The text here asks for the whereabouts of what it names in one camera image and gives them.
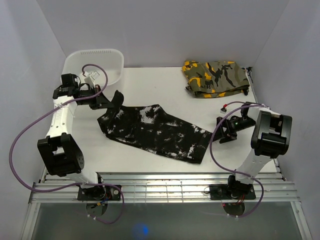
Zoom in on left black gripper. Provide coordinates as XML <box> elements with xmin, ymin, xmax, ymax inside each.
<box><xmin>78</xmin><ymin>85</ymin><xmax>114</xmax><ymax>110</ymax></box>

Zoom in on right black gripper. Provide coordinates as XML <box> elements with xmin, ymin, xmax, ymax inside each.
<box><xmin>210</xmin><ymin>116</ymin><xmax>255</xmax><ymax>144</ymax></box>

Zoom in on black white tie-dye trousers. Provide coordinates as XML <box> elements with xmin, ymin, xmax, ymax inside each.
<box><xmin>97</xmin><ymin>91</ymin><xmax>212</xmax><ymax>165</ymax></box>

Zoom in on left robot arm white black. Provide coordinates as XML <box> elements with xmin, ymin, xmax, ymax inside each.
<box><xmin>37</xmin><ymin>71</ymin><xmax>113</xmax><ymax>201</ymax></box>

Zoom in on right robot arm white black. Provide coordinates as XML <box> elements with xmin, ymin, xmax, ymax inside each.
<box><xmin>209</xmin><ymin>102</ymin><xmax>293</xmax><ymax>202</ymax></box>

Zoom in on folded camouflage trousers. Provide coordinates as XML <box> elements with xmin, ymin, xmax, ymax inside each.
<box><xmin>181</xmin><ymin>60</ymin><xmax>250</xmax><ymax>99</ymax></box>

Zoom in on white plastic basin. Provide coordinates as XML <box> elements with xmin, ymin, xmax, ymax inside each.
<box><xmin>62</xmin><ymin>49</ymin><xmax>124</xmax><ymax>98</ymax></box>

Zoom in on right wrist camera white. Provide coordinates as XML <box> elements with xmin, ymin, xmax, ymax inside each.
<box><xmin>220</xmin><ymin>104</ymin><xmax>228</xmax><ymax>115</ymax></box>

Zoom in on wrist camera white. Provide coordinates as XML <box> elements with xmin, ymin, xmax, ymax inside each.
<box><xmin>220</xmin><ymin>104</ymin><xmax>228</xmax><ymax>115</ymax></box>
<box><xmin>82</xmin><ymin>70</ymin><xmax>101</xmax><ymax>85</ymax></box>

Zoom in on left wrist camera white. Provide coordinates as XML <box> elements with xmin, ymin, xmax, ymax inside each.
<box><xmin>82</xmin><ymin>70</ymin><xmax>101</xmax><ymax>85</ymax></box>

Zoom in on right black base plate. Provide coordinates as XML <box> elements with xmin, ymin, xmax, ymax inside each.
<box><xmin>209</xmin><ymin>184</ymin><xmax>256</xmax><ymax>200</ymax></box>

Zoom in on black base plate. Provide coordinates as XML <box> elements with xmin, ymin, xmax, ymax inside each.
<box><xmin>209</xmin><ymin>184</ymin><xmax>256</xmax><ymax>200</ymax></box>
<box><xmin>77</xmin><ymin>186</ymin><xmax>121</xmax><ymax>202</ymax></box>

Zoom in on aluminium frame rail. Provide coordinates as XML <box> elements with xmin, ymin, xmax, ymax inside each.
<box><xmin>20</xmin><ymin>171</ymin><xmax>312</xmax><ymax>240</ymax></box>

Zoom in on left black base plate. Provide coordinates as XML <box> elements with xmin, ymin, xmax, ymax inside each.
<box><xmin>77</xmin><ymin>186</ymin><xmax>121</xmax><ymax>202</ymax></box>

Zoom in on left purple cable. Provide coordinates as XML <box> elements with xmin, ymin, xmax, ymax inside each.
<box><xmin>8</xmin><ymin>63</ymin><xmax>125</xmax><ymax>225</ymax></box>

